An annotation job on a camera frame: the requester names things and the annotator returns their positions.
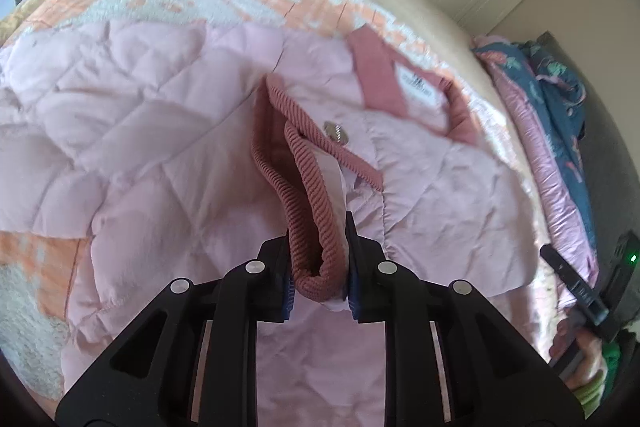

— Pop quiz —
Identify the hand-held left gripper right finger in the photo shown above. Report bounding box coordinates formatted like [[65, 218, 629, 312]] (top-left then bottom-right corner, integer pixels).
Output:
[[344, 211, 586, 427]]

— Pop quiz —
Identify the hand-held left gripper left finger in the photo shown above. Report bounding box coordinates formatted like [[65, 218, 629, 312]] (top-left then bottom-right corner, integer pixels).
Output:
[[55, 227, 293, 427]]

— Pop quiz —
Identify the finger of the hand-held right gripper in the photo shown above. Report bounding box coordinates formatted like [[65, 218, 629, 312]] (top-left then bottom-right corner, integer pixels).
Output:
[[540, 244, 608, 323]]

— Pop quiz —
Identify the pink quilted jacket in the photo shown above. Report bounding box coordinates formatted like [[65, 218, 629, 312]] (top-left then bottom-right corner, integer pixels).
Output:
[[0, 19, 551, 427]]

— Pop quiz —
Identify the person's green-sleeved right forearm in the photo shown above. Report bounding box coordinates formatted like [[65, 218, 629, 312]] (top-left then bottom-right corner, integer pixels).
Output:
[[570, 332, 631, 413]]

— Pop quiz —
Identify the person's right hand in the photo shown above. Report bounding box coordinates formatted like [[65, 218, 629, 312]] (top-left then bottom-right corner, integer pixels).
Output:
[[550, 319, 606, 380]]

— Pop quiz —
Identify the grey headboard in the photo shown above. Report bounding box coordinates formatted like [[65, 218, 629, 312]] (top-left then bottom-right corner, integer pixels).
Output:
[[537, 32, 640, 258]]

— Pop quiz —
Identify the blue floral quilt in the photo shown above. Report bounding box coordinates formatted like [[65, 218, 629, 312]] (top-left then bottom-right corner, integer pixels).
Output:
[[472, 34, 601, 308]]

